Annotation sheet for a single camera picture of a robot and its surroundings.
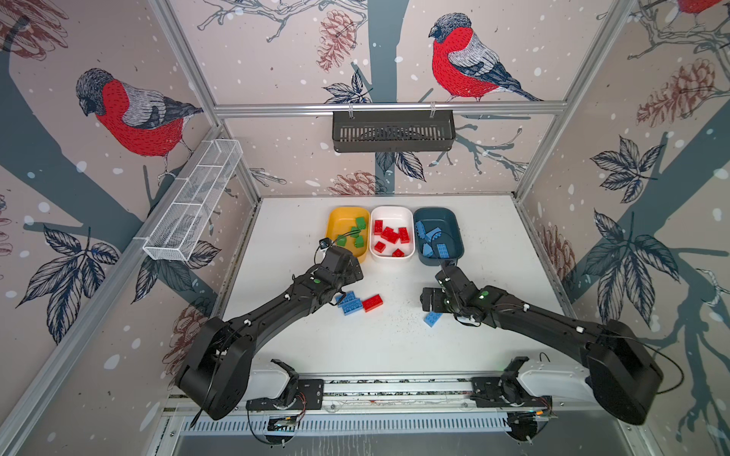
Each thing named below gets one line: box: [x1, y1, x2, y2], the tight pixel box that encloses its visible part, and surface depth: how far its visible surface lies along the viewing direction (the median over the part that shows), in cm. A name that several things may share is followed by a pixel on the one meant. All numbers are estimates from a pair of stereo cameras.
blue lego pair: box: [335, 290, 364, 317], surface depth 90 cm
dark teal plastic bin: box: [414, 207, 465, 266], surface depth 109 cm
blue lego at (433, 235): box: [424, 227, 442, 243], surface depth 108 cm
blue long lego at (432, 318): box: [422, 310, 443, 328], surface depth 87 cm
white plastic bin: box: [369, 206, 416, 260], surface depth 110 cm
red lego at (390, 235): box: [381, 226, 401, 245], surface depth 109 cm
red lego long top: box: [373, 219, 384, 236], surface depth 112 cm
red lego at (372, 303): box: [362, 293, 384, 313], surface depth 91 cm
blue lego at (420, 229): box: [415, 220, 427, 239], surface depth 108 cm
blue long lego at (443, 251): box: [436, 243, 450, 259], surface depth 103 cm
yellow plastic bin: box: [325, 206, 370, 264], surface depth 112 cm
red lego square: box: [398, 227, 411, 245], surface depth 108 cm
